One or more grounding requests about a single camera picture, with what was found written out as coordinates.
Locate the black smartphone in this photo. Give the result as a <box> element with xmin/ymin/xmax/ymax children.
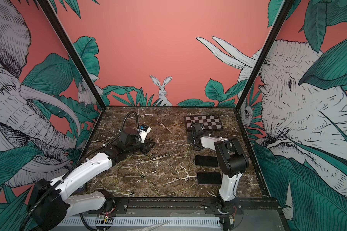
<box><xmin>195</xmin><ymin>156</ymin><xmax>218</xmax><ymax>167</ymax></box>

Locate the pink edged smartphone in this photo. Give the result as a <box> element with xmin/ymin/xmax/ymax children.
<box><xmin>197</xmin><ymin>172</ymin><xmax>222</xmax><ymax>185</ymax></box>

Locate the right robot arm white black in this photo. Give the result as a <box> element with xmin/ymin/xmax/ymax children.
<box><xmin>188</xmin><ymin>122</ymin><xmax>249</xmax><ymax>216</ymax></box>

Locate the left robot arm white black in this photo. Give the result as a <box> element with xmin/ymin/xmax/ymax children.
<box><xmin>19</xmin><ymin>120</ymin><xmax>155</xmax><ymax>231</ymax></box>

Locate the black white chessboard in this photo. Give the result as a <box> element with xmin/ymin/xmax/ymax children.
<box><xmin>184</xmin><ymin>115</ymin><xmax>224</xmax><ymax>132</ymax></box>

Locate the white vented strip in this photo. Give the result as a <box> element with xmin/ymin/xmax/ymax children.
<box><xmin>57</xmin><ymin>216</ymin><xmax>222</xmax><ymax>229</ymax></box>

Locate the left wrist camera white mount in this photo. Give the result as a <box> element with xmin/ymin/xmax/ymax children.
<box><xmin>137</xmin><ymin>124</ymin><xmax>151</xmax><ymax>143</ymax></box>

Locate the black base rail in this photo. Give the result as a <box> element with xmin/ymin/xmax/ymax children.
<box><xmin>91</xmin><ymin>197</ymin><xmax>280</xmax><ymax>216</ymax></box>

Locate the right black corner post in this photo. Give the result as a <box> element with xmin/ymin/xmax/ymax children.
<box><xmin>235</xmin><ymin>0</ymin><xmax>294</xmax><ymax>112</ymax></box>

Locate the black corner post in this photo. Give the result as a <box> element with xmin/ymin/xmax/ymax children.
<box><xmin>235</xmin><ymin>0</ymin><xmax>294</xmax><ymax>112</ymax></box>
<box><xmin>37</xmin><ymin>1</ymin><xmax>106</xmax><ymax>110</ymax></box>

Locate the left black corner post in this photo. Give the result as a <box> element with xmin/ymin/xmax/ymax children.
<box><xmin>37</xmin><ymin>1</ymin><xmax>106</xmax><ymax>110</ymax></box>

